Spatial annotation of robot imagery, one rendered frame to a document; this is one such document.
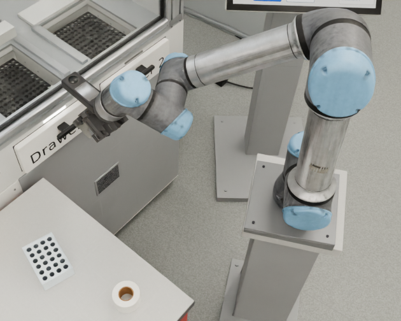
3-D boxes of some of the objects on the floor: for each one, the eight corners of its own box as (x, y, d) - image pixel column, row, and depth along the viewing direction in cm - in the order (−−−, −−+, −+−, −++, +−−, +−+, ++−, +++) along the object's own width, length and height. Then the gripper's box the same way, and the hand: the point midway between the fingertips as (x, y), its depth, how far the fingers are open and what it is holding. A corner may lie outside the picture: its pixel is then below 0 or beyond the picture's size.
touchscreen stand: (313, 202, 246) (385, 25, 165) (216, 201, 244) (240, 21, 163) (300, 121, 276) (354, -63, 195) (213, 119, 274) (232, -68, 193)
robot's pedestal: (301, 275, 224) (351, 169, 163) (293, 345, 206) (345, 255, 145) (232, 259, 227) (254, 149, 166) (218, 327, 209) (238, 232, 148)
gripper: (109, 134, 121) (82, 153, 139) (137, 112, 125) (107, 133, 143) (85, 104, 119) (60, 127, 137) (114, 83, 124) (86, 107, 142)
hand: (78, 120), depth 139 cm, fingers closed
